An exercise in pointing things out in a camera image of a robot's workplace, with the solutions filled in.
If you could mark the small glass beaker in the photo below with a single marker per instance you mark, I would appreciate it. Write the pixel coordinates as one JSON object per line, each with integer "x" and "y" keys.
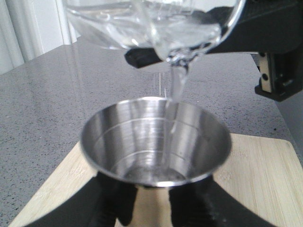
{"x": 178, "y": 30}

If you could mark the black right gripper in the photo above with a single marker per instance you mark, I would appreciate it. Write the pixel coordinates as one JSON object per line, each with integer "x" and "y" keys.
{"x": 275, "y": 29}

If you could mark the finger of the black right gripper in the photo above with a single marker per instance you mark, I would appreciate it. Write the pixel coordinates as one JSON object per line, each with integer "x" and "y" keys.
{"x": 142, "y": 57}

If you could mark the steel double jigger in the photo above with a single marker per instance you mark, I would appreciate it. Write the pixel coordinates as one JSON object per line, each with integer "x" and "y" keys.
{"x": 153, "y": 168}

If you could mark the light wooden cutting board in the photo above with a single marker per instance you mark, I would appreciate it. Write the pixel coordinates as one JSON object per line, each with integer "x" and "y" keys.
{"x": 264, "y": 174}

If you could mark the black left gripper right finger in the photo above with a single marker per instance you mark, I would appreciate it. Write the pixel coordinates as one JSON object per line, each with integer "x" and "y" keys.
{"x": 208, "y": 203}

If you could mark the grey curtain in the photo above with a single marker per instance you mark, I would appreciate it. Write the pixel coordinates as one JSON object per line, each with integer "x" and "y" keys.
{"x": 30, "y": 28}

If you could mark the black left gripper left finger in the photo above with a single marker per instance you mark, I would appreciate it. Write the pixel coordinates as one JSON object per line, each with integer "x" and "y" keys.
{"x": 94, "y": 203}

